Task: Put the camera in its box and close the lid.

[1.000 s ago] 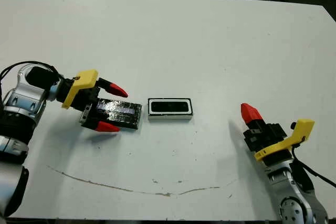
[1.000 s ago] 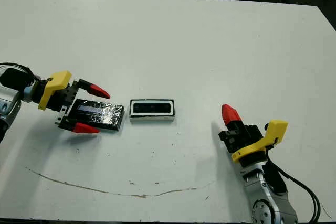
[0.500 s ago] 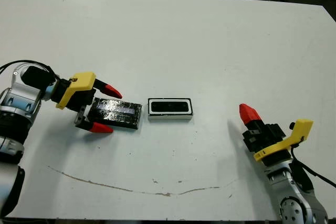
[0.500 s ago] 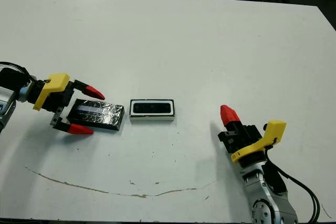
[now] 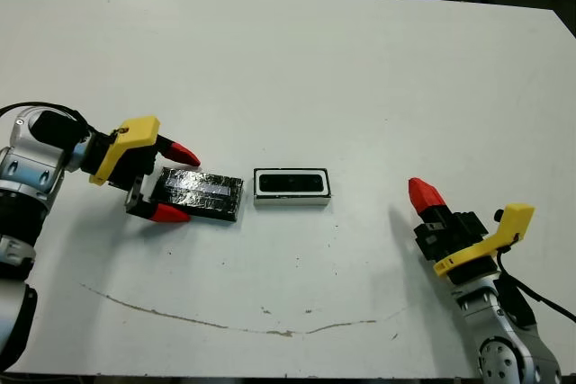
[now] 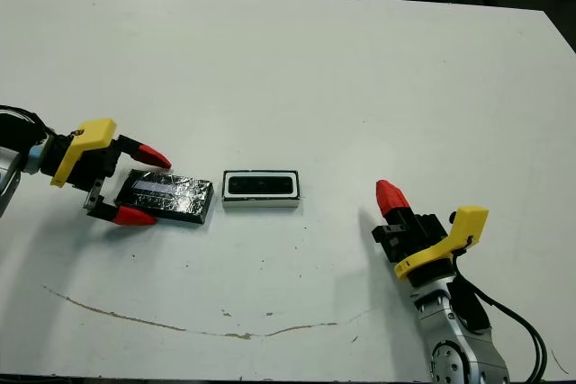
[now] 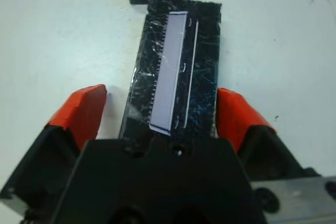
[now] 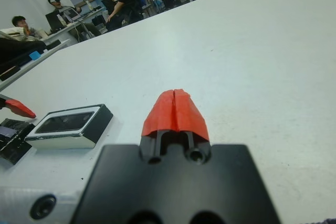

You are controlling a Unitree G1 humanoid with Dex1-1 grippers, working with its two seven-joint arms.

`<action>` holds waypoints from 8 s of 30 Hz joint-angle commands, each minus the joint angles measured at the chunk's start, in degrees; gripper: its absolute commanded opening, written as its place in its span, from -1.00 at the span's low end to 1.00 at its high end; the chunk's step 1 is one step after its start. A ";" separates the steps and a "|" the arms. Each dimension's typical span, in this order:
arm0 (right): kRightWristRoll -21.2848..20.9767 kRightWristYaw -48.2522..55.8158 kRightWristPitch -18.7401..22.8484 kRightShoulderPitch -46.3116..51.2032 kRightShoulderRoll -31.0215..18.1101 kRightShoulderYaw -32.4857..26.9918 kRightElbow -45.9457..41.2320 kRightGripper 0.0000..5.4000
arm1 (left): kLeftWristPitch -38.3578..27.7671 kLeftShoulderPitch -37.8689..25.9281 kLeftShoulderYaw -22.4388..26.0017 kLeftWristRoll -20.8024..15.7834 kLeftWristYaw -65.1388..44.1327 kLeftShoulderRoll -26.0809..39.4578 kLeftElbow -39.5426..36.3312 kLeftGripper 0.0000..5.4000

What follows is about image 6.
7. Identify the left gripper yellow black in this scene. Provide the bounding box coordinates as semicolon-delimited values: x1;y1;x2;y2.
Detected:
49;118;173;227

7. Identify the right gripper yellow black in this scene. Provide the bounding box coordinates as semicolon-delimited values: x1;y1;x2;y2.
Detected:
372;180;490;287

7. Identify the white camera box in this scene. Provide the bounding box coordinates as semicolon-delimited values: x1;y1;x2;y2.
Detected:
221;169;302;210

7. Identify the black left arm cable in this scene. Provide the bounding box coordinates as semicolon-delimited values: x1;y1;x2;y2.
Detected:
0;104;59;138

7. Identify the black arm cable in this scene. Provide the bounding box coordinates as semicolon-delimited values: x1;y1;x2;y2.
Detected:
0;104;59;138
449;248;548;384

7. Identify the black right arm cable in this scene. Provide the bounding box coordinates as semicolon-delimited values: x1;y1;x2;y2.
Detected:
449;248;548;384

